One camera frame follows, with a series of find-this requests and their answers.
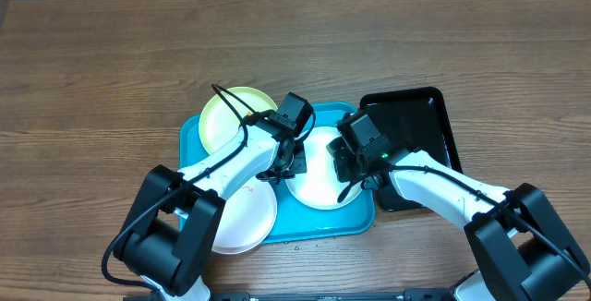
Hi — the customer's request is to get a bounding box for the white plate with grey rim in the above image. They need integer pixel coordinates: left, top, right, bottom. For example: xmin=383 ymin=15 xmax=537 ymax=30
xmin=286 ymin=126 xmax=362 ymax=210

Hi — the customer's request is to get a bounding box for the green and yellow sponge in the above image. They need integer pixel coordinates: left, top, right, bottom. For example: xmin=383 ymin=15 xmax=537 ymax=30
xmin=326 ymin=137 xmax=347 ymax=159

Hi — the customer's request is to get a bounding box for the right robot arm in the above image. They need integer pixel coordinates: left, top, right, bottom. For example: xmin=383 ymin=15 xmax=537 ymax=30
xmin=327 ymin=138 xmax=590 ymax=300

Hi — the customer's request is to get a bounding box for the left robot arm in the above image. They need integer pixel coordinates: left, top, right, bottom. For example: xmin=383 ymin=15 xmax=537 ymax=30
xmin=102 ymin=103 xmax=314 ymax=297

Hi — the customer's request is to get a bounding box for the blue plastic tray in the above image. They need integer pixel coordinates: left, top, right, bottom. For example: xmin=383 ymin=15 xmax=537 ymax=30
xmin=179 ymin=114 xmax=376 ymax=244

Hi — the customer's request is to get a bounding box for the black plastic tray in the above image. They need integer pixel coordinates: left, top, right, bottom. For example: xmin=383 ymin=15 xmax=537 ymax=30
xmin=358 ymin=87 xmax=464 ymax=213

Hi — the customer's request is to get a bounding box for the white plate with red smear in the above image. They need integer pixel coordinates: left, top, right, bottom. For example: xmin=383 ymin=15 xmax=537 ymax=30
xmin=184 ymin=174 xmax=279 ymax=256

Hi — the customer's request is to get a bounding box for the yellow-green plate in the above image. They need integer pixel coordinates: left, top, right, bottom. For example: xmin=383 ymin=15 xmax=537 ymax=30
xmin=199 ymin=87 xmax=277 ymax=153

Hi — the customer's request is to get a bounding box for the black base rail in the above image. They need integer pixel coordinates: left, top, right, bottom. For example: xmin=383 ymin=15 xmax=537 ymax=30
xmin=123 ymin=286 xmax=463 ymax=301

